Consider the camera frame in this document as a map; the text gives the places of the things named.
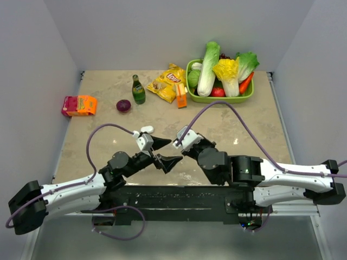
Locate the green leaf lettuce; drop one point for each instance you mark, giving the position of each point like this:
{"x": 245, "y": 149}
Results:
{"x": 248, "y": 62}

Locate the round green cabbage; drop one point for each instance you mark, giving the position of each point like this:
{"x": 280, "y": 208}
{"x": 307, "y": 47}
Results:
{"x": 193, "y": 78}

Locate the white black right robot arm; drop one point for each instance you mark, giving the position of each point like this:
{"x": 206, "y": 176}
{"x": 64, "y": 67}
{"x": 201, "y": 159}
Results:
{"x": 269, "y": 184}

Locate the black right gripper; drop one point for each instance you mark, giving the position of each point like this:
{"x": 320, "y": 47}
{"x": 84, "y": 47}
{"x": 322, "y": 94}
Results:
{"x": 190, "y": 151}

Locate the orange carrot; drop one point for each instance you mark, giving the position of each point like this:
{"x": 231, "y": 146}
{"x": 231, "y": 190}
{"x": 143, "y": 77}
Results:
{"x": 244, "y": 84}

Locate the yellow Lays chips bag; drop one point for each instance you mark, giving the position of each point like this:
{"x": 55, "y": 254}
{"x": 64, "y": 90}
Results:
{"x": 164, "y": 84}

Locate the long napa cabbage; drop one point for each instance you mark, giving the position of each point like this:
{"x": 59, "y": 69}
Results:
{"x": 207, "y": 76}

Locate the pink orange snack box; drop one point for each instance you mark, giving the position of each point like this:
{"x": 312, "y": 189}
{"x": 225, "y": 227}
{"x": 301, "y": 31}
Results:
{"x": 81, "y": 105}

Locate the yellow leaf cabbage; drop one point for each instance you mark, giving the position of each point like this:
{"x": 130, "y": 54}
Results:
{"x": 227, "y": 71}

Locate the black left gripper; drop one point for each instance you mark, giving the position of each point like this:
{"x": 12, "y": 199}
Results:
{"x": 166, "y": 163}

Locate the dark purple grapes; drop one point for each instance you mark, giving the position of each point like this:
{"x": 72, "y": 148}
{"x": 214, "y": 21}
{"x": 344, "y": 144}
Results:
{"x": 223, "y": 56}

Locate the orange juice carton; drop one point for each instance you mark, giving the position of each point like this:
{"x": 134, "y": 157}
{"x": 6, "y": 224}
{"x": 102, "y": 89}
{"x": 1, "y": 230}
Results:
{"x": 181, "y": 95}

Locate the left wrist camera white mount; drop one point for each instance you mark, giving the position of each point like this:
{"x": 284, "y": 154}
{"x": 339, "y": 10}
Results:
{"x": 144, "y": 142}

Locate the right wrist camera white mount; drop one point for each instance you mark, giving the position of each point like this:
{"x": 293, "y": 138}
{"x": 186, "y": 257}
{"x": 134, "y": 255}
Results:
{"x": 188, "y": 141}

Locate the aluminium frame rail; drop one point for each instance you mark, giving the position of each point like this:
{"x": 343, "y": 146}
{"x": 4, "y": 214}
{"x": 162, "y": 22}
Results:
{"x": 295, "y": 208}

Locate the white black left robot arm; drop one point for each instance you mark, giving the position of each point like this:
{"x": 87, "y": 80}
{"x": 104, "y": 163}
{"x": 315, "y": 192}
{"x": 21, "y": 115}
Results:
{"x": 34, "y": 202}

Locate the red apple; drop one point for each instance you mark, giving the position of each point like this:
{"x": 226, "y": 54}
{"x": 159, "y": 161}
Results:
{"x": 217, "y": 92}

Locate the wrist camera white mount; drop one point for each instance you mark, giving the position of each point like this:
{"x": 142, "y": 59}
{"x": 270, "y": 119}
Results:
{"x": 188, "y": 141}
{"x": 144, "y": 142}

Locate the red onion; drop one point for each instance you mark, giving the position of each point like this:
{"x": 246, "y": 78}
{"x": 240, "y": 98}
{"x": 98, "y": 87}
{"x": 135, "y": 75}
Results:
{"x": 123, "y": 106}

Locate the green glass bottle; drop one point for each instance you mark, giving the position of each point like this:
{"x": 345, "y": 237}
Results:
{"x": 138, "y": 91}

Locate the white earbud charging case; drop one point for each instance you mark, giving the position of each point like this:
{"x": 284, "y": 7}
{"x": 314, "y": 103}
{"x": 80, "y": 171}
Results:
{"x": 147, "y": 129}

